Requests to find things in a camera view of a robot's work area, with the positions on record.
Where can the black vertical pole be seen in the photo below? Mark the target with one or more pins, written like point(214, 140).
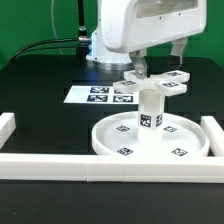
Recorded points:
point(82, 32)

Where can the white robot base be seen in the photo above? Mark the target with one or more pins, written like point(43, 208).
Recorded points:
point(99, 56)

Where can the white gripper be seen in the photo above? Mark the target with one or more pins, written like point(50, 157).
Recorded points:
point(134, 25)

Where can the white U-shaped fence frame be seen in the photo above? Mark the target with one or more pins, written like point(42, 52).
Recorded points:
point(62, 167)

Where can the white round table top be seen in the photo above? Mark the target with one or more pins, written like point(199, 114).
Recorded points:
point(178, 138)

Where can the white cross-shaped table base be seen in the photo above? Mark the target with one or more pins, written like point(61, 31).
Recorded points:
point(168, 83)

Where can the white marker sheet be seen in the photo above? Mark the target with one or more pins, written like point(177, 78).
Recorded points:
point(99, 95)

